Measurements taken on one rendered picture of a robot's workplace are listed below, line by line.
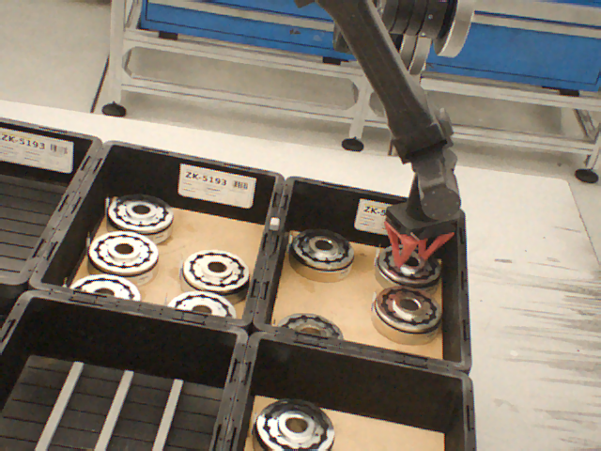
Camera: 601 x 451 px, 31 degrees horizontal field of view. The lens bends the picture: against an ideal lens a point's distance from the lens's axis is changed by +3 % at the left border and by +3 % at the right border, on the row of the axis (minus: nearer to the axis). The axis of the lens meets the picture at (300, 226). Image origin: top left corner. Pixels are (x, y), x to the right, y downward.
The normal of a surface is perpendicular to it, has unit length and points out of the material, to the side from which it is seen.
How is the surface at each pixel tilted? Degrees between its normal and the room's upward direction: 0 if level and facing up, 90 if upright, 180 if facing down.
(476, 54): 90
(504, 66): 90
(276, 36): 90
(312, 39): 90
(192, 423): 0
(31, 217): 0
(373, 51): 109
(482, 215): 0
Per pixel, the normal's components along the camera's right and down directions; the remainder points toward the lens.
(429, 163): -0.41, -0.70
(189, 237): 0.15, -0.81
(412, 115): 0.15, 0.82
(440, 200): -0.01, 0.57
